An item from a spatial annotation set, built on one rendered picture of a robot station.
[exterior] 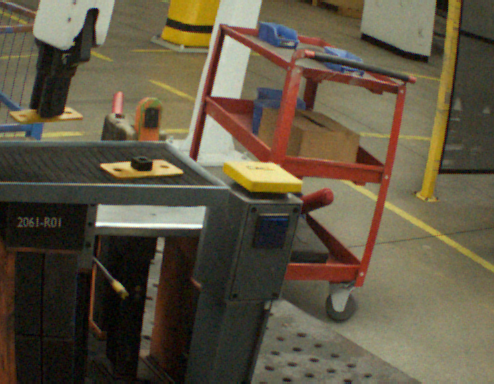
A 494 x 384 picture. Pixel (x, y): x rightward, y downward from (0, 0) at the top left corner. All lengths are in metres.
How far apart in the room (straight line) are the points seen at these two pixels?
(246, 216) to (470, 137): 4.86
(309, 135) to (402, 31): 8.01
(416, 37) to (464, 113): 5.79
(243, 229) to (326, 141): 2.43
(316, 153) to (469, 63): 2.39
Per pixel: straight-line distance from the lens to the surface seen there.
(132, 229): 1.34
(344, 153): 3.56
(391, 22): 11.54
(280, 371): 1.71
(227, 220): 1.09
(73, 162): 1.02
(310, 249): 3.63
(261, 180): 1.07
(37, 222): 0.96
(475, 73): 5.78
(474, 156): 5.97
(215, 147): 5.41
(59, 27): 0.91
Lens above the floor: 1.46
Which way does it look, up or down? 17 degrees down
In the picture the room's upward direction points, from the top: 12 degrees clockwise
